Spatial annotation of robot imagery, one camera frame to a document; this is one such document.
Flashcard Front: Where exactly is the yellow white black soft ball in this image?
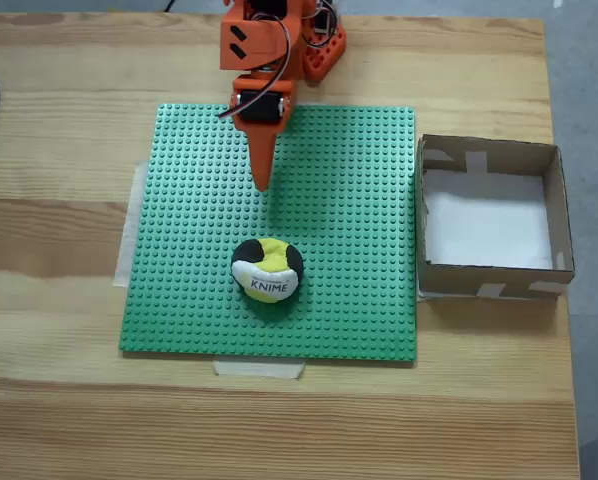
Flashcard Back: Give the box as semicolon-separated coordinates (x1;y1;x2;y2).
230;238;304;305

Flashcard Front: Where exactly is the brown cardboard box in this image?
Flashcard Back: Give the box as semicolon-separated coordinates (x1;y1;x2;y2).
416;133;576;301

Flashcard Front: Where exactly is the green studded baseplate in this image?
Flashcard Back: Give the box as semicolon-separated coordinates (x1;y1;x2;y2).
118;102;419;367

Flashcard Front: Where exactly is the masking tape strip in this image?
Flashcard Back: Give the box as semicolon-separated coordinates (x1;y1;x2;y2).
212;357;307;380
112;159;149;289

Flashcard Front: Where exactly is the white paper sheet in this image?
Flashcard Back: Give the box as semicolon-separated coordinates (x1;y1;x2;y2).
422;167;554;271

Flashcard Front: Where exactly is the black white gripper servo cable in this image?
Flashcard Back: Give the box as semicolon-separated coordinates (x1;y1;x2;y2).
216;14;294;121

